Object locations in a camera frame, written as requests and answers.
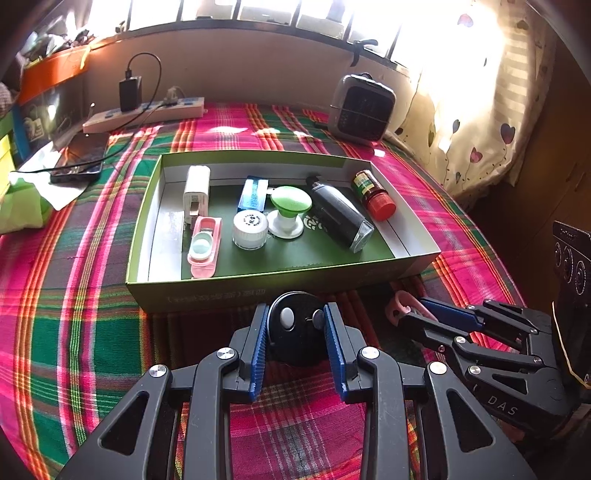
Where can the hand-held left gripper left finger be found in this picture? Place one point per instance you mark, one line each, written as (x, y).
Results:
(258, 350)

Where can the black power adapter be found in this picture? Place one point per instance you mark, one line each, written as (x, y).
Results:
(130, 94)

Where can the small pink clip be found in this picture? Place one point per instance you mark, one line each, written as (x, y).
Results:
(397, 310)

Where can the pink contact lens case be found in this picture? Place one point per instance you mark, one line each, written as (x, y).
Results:
(203, 244)

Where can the light green cloth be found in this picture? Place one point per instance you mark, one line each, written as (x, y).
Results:
(18, 212)

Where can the green cardboard box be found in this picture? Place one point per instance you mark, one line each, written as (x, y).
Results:
(221, 295)

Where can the black bicycle light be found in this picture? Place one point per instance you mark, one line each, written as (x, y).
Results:
(337, 212)

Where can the wooden cabinet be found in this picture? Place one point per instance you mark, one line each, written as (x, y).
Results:
(554, 161)

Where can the green-topped white knob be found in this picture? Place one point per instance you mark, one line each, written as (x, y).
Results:
(288, 201)

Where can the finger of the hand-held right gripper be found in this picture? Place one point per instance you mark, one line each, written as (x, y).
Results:
(452, 316)
(452, 346)

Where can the black smartphone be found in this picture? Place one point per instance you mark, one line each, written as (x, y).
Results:
(83, 154)

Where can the small white round jar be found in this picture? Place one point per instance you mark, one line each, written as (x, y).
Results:
(249, 226)

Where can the white plug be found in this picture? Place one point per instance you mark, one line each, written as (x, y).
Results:
(173, 95)

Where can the yellow cardboard box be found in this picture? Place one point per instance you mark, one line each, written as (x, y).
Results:
(3, 161)

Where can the plaid blanket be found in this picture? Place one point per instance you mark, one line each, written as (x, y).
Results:
(69, 300)

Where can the red-capped small bottle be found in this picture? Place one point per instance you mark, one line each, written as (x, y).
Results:
(378, 203)

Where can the blue translucent USB tester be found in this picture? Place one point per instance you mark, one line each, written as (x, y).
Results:
(253, 196)

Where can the orange tray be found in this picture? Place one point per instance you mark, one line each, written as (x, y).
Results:
(51, 76)

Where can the black hook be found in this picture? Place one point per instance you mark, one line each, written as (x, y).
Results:
(358, 53)

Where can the white USB wall charger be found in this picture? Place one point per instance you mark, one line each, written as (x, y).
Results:
(196, 184)

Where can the blue box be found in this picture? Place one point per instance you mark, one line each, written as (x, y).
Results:
(18, 134)

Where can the black round remote fob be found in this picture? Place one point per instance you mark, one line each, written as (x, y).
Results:
(295, 323)

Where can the heart print curtain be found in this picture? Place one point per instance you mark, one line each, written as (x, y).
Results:
(480, 106)

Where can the white power strip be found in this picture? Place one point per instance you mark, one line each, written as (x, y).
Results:
(184, 107)

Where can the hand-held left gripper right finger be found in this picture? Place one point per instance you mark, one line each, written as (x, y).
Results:
(334, 350)

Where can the green cardboard carton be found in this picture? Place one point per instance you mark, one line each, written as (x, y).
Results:
(4, 124)

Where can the clear plastic container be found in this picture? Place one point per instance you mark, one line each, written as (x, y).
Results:
(51, 120)

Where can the window with metal bars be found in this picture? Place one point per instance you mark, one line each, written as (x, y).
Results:
(277, 9)

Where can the small grey fan heater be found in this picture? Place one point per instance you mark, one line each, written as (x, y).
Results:
(364, 108)

